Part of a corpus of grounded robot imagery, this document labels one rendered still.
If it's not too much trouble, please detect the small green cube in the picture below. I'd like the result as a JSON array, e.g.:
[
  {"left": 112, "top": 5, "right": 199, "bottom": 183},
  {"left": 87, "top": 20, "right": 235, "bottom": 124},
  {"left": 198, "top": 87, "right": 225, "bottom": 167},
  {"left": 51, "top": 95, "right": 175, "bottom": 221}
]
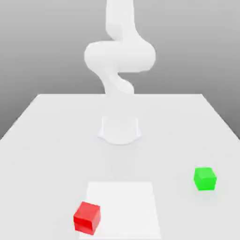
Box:
[{"left": 193, "top": 166, "right": 218, "bottom": 191}]

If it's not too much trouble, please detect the small red cube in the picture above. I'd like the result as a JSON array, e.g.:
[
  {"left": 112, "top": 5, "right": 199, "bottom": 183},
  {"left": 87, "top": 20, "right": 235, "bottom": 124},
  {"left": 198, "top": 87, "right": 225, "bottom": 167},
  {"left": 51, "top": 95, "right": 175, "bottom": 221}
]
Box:
[{"left": 73, "top": 201, "right": 102, "bottom": 236}]

